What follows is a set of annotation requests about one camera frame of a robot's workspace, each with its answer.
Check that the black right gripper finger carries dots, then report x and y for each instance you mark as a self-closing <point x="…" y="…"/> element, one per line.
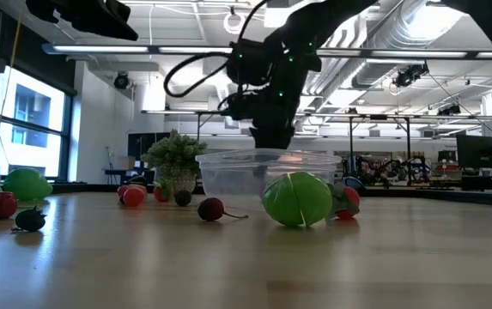
<point x="263" y="165"/>

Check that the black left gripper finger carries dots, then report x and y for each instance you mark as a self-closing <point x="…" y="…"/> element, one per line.
<point x="123" y="26"/>

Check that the light green toy cabbage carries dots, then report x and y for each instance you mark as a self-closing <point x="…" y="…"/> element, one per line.
<point x="297" y="198"/>

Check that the dark red toy cherry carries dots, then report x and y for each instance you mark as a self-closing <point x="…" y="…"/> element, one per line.
<point x="210" y="209"/>

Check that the black toy blackberry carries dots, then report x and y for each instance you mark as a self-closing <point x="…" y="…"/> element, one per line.
<point x="182" y="198"/>

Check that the red toy strawberry with leaf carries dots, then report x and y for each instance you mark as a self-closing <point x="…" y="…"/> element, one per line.
<point x="350" y="199"/>

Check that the red round toy cherry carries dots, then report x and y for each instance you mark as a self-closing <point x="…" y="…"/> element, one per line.
<point x="134" y="197"/>

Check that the green toy pear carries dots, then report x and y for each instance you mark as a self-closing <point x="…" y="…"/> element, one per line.
<point x="26" y="184"/>

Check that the dark toy blueberry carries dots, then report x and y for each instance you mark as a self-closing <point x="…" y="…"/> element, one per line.
<point x="30" y="219"/>

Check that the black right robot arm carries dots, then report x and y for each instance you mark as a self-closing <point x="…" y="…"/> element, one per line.
<point x="335" y="13"/>

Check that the long ceiling light bar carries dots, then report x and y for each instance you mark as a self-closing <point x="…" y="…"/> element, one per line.
<point x="99" y="49"/>

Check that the clear plastic food container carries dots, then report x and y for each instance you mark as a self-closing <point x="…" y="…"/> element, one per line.
<point x="228" y="180"/>

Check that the potted green succulent plant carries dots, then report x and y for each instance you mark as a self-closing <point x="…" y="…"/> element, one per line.
<point x="174" y="154"/>

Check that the dark rounded chair back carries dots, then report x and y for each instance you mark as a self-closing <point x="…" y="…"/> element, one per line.
<point x="137" y="179"/>
<point x="354" y="182"/>

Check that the large window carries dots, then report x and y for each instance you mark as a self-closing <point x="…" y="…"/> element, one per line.
<point x="31" y="107"/>

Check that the background robot station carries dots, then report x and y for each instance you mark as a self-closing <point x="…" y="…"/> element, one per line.
<point x="378" y="169"/>
<point x="417" y="167"/>

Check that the dark partition panel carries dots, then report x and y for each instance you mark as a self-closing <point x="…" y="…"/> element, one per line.
<point x="138" y="146"/>

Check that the dark background desk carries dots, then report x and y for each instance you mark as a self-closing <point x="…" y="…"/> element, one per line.
<point x="117" y="171"/>

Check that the small black ceiling device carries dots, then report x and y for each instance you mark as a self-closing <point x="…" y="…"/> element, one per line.
<point x="449" y="110"/>

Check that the large black monitor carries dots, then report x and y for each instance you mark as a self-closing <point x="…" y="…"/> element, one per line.
<point x="480" y="151"/>

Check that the black round ceiling camera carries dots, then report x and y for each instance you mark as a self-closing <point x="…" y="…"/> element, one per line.
<point x="121" y="80"/>

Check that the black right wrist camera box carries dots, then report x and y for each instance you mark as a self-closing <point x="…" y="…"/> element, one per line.
<point x="250" y="62"/>

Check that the black metal frame stand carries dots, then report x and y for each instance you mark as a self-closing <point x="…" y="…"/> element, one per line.
<point x="350" y="141"/>

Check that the silver ventilation duct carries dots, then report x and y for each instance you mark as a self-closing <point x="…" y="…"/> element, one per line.
<point x="400" y="38"/>

